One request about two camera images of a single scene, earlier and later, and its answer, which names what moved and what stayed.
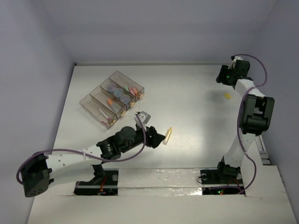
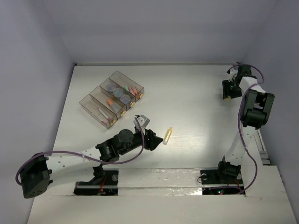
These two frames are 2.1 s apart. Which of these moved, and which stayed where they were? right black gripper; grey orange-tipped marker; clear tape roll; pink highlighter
Moved: right black gripper
Stayed: grey orange-tipped marker; clear tape roll; pink highlighter
